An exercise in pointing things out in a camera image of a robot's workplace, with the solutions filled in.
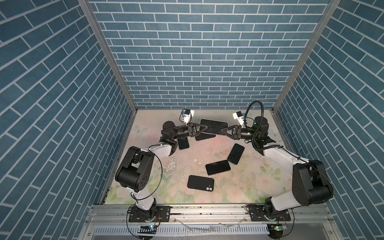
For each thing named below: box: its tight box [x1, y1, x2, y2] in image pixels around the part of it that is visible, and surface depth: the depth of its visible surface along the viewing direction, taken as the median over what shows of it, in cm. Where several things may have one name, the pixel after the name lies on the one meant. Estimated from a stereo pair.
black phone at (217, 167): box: [205, 160, 231, 176], surface depth 91 cm
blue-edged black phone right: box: [227, 143, 245, 165], surface depth 98 cm
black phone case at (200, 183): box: [187, 175, 215, 192], surface depth 86 cm
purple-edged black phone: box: [199, 118, 229, 134], surface depth 77 cm
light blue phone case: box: [177, 136, 190, 151], surface depth 102 cm
